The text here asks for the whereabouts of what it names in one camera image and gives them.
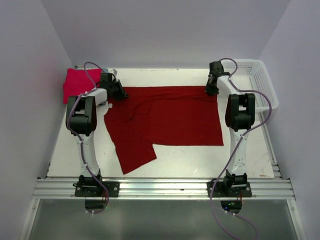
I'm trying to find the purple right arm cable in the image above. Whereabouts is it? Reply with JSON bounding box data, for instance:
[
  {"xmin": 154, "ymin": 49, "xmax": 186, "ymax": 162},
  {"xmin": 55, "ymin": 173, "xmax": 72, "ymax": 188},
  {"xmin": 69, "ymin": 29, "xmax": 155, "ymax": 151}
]
[{"xmin": 208, "ymin": 57, "xmax": 273, "ymax": 240}]

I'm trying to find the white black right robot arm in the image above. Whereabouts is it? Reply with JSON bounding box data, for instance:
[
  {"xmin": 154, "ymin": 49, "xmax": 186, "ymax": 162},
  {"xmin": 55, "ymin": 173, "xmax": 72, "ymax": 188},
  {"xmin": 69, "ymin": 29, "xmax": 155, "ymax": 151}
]
[{"xmin": 205, "ymin": 61, "xmax": 256, "ymax": 198}]

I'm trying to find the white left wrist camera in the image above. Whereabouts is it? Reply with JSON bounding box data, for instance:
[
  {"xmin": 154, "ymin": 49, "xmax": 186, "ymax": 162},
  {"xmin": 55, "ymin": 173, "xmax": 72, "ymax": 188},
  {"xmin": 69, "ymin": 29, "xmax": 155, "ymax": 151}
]
[{"xmin": 110, "ymin": 69, "xmax": 118, "ymax": 76}]

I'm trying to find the aluminium mounting rail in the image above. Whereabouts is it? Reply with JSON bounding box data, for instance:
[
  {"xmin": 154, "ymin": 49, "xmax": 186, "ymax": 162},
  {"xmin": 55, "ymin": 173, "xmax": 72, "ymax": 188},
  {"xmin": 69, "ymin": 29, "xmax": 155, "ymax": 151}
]
[{"xmin": 32, "ymin": 177, "xmax": 296, "ymax": 200}]

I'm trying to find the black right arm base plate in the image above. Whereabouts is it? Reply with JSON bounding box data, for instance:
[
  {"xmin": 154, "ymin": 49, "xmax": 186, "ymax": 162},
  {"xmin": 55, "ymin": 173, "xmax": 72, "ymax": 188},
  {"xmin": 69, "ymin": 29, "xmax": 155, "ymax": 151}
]
[{"xmin": 212, "ymin": 181, "xmax": 253, "ymax": 198}]

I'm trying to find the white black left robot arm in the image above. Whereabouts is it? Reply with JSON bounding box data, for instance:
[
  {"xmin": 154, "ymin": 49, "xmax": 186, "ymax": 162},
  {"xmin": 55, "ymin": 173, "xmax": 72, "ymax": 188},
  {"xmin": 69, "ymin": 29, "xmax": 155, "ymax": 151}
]
[{"xmin": 65, "ymin": 72, "xmax": 129, "ymax": 199}]

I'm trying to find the folded pink t shirt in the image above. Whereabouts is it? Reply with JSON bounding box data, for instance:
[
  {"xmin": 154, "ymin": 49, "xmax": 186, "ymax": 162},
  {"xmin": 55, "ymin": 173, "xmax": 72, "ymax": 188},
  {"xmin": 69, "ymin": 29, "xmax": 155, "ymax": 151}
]
[{"xmin": 62, "ymin": 68, "xmax": 94, "ymax": 104}]

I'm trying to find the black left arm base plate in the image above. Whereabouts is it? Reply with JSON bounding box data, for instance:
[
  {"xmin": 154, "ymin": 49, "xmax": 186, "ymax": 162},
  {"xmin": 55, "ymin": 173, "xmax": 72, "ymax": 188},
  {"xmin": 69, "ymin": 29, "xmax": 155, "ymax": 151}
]
[{"xmin": 72, "ymin": 181, "xmax": 120, "ymax": 198}]

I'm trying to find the white perforated plastic basket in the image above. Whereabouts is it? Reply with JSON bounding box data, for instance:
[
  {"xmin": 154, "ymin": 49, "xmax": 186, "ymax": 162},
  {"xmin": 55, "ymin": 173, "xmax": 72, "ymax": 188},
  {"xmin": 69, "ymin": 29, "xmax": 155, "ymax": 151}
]
[{"xmin": 221, "ymin": 59, "xmax": 279, "ymax": 110}]

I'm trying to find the dark red t shirt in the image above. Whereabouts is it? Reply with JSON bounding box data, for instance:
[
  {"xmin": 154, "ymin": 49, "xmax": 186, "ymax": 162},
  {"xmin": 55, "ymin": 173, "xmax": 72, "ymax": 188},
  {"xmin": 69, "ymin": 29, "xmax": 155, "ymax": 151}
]
[{"xmin": 104, "ymin": 86, "xmax": 224, "ymax": 174}]

